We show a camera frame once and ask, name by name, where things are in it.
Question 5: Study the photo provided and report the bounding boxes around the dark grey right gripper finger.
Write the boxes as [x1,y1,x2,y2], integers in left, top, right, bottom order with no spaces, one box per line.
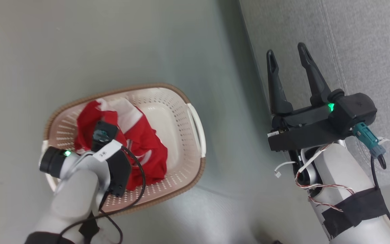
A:
[266,49,294,116]
[297,42,333,106]

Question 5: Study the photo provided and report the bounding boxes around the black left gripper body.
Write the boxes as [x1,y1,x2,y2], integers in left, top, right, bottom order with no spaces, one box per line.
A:
[108,149,132,198]

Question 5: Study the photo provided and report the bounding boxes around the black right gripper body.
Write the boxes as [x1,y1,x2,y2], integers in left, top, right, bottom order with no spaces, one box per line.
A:
[267,104,352,152]

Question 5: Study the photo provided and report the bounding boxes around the cream perforated basket, brown rim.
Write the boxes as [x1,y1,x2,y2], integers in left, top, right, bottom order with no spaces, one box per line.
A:
[43,83,207,217]

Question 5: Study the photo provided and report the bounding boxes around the grey fabric sofa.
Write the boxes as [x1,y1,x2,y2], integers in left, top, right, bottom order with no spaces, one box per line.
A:
[239,0,390,187]

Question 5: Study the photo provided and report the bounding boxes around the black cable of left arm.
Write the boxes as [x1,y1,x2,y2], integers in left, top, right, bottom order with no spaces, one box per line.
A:
[58,146,146,244]

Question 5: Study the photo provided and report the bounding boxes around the thin white wire with plug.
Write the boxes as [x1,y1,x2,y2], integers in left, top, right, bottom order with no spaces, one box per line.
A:
[274,161,298,178]

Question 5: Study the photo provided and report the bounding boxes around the red white twisted wires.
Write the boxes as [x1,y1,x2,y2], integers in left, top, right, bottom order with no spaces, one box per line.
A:
[295,143,355,212]

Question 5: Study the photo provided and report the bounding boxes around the teal connector of right camera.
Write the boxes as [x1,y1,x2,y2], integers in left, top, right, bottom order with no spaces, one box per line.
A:
[352,122,387,159]

